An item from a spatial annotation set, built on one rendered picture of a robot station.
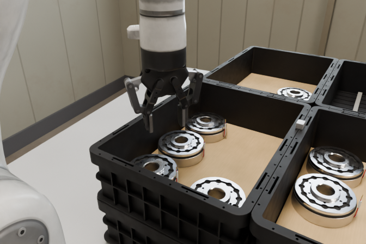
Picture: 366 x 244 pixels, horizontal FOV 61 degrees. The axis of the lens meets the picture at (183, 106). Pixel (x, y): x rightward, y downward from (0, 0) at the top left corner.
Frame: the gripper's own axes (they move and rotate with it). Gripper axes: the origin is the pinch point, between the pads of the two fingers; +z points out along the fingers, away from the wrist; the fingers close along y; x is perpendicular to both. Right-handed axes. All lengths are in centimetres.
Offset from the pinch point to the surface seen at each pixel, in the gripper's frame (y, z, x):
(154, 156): -1.6, 10.0, 3.7
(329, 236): 19.7, 13.1, -23.1
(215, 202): 0.9, 3.0, -19.2
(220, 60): 104, 56, 177
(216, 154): 12.7, 13.2, 3.6
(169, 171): -0.1, 10.2, -1.8
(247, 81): 43, 14, 40
